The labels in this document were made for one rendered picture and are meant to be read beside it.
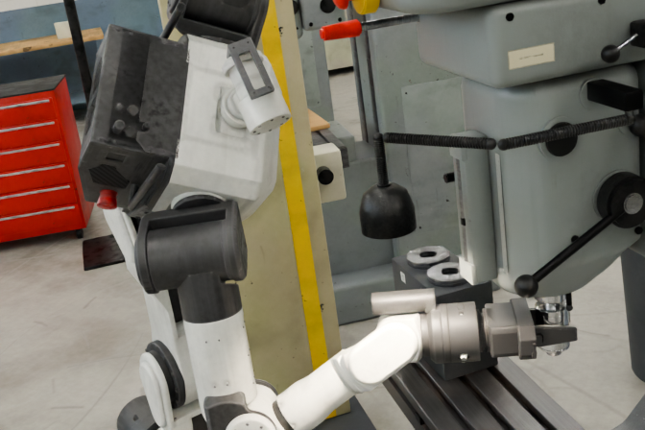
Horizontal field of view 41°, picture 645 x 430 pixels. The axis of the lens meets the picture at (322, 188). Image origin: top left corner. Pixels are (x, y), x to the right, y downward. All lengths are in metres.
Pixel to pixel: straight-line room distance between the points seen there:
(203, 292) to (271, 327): 1.87
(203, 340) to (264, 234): 1.71
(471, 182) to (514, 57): 0.21
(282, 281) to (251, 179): 1.77
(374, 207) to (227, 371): 0.37
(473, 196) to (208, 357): 0.45
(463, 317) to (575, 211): 0.24
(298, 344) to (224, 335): 1.90
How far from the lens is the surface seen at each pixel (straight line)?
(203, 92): 1.33
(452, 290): 1.67
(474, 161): 1.15
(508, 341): 1.28
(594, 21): 1.08
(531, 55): 1.04
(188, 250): 1.23
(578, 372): 3.57
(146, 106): 1.29
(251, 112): 1.23
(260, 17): 1.44
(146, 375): 1.78
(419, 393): 1.72
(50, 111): 5.57
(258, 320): 3.09
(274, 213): 2.95
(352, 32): 1.17
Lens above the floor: 1.87
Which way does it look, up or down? 18 degrees down
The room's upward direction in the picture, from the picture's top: 8 degrees counter-clockwise
